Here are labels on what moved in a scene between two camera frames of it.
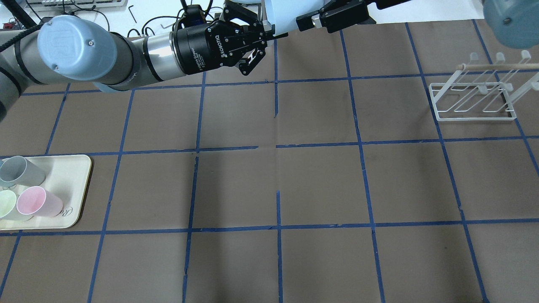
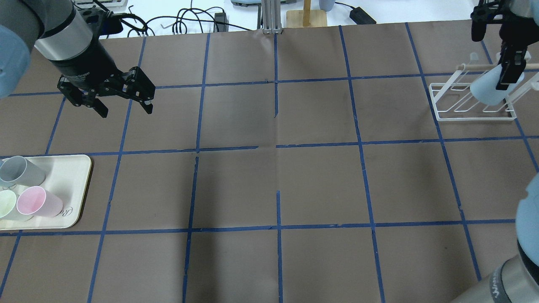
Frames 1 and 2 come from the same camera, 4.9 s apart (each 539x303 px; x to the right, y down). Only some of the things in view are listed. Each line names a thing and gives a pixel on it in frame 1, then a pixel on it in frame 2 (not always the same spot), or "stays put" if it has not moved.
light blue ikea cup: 283,13 → 484,88
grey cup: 16,169 stays put
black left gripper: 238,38 → 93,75
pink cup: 36,200 stays put
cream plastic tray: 67,177 stays put
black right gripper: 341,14 → 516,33
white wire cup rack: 478,92 stays put
